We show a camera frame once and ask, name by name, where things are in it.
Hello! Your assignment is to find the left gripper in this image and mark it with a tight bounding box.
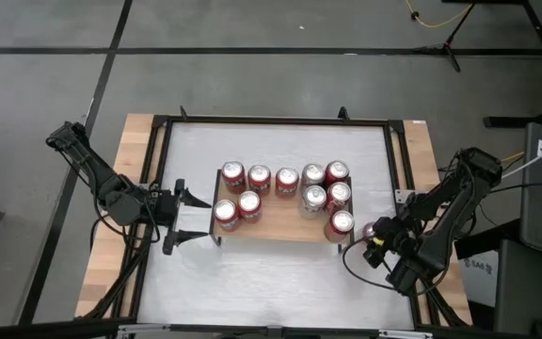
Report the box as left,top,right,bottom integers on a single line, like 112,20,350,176
146,177,214,256

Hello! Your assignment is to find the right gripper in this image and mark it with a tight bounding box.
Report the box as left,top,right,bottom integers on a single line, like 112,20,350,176
362,215,418,270

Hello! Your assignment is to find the white labelled box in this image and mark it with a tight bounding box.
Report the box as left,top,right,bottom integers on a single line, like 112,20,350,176
458,251,501,307

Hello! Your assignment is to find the silver aluminium bar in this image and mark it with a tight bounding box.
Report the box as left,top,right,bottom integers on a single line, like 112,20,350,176
115,323,435,339

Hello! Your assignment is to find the white table mat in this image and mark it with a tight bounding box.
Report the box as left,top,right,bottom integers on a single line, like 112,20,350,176
136,122,416,331

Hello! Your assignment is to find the dark grey cabinet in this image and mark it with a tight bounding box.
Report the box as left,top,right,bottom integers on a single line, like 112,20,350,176
493,238,542,339

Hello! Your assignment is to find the black tripod stand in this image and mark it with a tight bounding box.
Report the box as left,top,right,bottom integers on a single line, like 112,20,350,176
411,2,477,74

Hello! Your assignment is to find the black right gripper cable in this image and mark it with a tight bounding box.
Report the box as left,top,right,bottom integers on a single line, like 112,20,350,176
341,237,422,291

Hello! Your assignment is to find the black left base cable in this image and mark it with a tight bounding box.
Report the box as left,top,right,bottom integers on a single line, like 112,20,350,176
88,206,131,250

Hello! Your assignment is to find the wooden shelf black metal frame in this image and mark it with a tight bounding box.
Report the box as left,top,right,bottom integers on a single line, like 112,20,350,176
208,169,355,255

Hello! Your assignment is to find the black metal table frame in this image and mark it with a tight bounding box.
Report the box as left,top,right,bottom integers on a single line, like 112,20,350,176
75,105,472,331

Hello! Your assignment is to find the white cable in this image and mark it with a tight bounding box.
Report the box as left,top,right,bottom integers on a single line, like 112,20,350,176
501,134,542,180

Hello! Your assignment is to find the black desk frame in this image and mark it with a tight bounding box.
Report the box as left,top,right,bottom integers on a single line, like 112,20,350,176
442,0,542,129

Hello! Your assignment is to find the yellow floor cable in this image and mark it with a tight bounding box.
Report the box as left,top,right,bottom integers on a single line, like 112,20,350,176
403,0,475,29

